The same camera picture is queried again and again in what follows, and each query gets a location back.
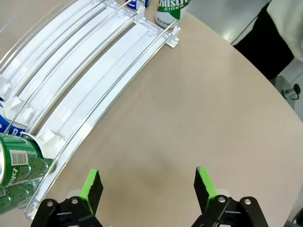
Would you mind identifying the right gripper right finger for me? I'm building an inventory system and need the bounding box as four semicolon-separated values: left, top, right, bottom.
191;166;269;227

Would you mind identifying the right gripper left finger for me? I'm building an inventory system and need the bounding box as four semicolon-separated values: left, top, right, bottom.
30;168;104;227

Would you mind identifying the green Chilsung cider can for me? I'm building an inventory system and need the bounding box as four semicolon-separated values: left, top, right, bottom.
155;0;191;29
0;132;56;190
0;181;36;215

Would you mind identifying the person in grey sweater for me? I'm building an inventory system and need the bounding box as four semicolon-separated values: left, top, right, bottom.
233;0;303;80

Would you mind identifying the blue Pocari Sweat can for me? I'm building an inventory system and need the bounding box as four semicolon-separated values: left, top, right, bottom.
125;0;150;10
0;101;26;138

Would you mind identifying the white can dispenser rack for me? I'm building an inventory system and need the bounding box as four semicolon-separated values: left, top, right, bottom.
0;0;181;219

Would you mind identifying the black power plug cable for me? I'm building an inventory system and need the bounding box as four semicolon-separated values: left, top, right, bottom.
283;84;302;100

